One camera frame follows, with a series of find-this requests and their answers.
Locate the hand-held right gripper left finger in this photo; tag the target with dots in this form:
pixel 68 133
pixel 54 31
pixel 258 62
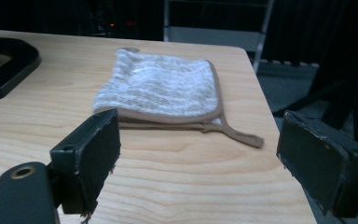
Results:
pixel 87 161

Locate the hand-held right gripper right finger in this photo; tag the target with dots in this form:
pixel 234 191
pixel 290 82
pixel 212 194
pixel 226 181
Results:
pixel 320 161

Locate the dark strip with pale marks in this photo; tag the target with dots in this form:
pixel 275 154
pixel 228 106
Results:
pixel 286 63

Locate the beige fluffy towel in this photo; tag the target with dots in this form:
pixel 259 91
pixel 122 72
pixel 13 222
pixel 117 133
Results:
pixel 161 87

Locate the grey round table grommet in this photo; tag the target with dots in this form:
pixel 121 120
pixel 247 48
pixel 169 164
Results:
pixel 130 49

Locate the dark device with red light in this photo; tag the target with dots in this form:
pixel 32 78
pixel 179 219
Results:
pixel 112 25

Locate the white metal stand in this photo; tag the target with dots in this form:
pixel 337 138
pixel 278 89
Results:
pixel 214 39

